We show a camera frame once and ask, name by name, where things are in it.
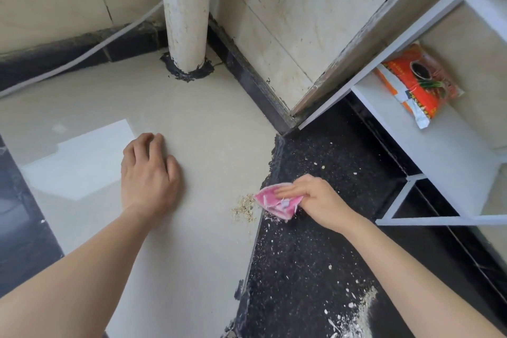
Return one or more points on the orange snack packet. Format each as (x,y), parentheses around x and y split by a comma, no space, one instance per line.
(420,84)

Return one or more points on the white metal shelf rack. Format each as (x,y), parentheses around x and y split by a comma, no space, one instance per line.
(435,151)

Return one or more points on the person's right forearm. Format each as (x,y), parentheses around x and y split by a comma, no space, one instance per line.
(416,282)

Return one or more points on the pink cloth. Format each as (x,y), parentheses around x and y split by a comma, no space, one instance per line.
(273,205)

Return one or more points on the white drain pipe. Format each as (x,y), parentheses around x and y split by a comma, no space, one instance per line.
(186,13)

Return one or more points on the person's left forearm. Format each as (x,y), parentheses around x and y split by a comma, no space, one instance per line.
(71,278)

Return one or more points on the pile of crumbs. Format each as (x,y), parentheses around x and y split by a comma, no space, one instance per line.
(243,209)

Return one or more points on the black speckled countertop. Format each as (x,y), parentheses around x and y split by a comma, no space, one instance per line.
(309,262)

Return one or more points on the person's left hand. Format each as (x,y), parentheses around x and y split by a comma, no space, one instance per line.
(148,183)

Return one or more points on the person's right hand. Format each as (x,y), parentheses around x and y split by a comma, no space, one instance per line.
(323,203)

